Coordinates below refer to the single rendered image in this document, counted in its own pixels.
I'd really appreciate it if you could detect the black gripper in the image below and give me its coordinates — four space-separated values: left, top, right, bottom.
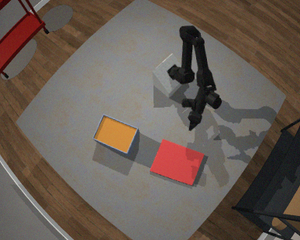
188 97 206 131

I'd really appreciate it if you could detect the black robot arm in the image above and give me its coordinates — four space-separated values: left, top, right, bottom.
167 26 222 110

